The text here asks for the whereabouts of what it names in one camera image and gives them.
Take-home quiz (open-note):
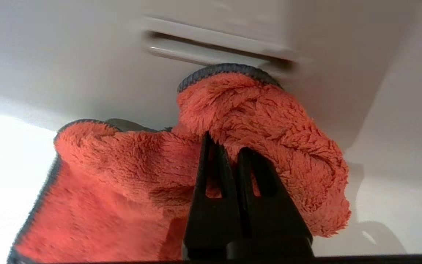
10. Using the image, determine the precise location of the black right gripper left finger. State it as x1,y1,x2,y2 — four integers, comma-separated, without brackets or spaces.
183,131,246,259

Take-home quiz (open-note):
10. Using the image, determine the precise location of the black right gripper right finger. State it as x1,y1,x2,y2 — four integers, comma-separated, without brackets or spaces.
236,147,314,257

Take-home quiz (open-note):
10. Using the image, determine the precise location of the orange fluffy cloth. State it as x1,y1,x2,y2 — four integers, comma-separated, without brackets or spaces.
8,63,351,264

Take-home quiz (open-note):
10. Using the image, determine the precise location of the white sink basin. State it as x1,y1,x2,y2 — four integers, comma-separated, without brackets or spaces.
0,0,422,257

